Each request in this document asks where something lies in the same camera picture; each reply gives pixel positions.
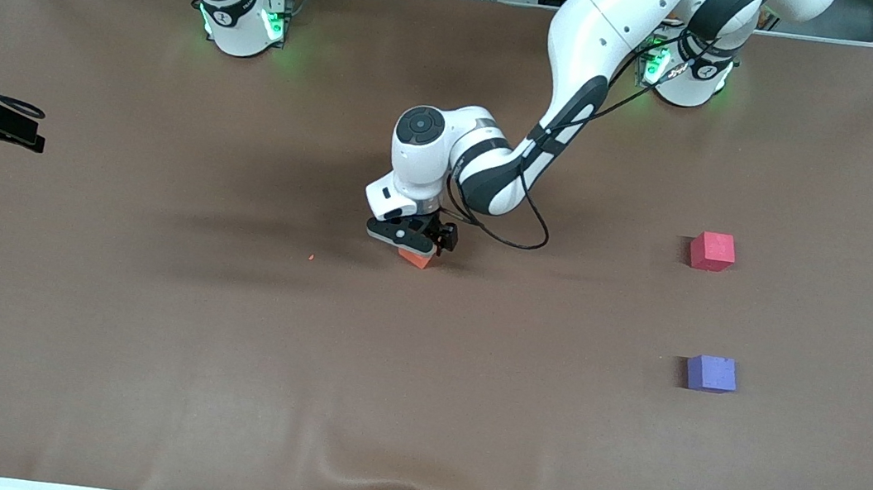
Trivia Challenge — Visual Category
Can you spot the orange foam block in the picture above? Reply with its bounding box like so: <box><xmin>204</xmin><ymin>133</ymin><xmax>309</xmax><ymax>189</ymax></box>
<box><xmin>398</xmin><ymin>246</ymin><xmax>435</xmax><ymax>271</ymax></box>

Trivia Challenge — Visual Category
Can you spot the brown table mat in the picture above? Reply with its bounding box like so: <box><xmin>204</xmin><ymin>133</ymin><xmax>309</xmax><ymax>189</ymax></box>
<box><xmin>0</xmin><ymin>0</ymin><xmax>873</xmax><ymax>490</ymax></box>

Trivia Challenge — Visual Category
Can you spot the red foam block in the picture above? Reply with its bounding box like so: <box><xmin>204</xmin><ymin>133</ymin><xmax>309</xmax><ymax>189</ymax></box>
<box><xmin>688</xmin><ymin>230</ymin><xmax>738</xmax><ymax>274</ymax></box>

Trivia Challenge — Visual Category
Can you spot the purple foam block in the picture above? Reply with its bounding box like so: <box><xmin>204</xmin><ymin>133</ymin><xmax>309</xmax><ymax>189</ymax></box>
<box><xmin>684</xmin><ymin>353</ymin><xmax>741</xmax><ymax>396</ymax></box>

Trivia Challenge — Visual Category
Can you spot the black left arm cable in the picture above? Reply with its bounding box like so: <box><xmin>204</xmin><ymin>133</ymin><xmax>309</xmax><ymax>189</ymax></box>
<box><xmin>440</xmin><ymin>32</ymin><xmax>697</xmax><ymax>269</ymax></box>

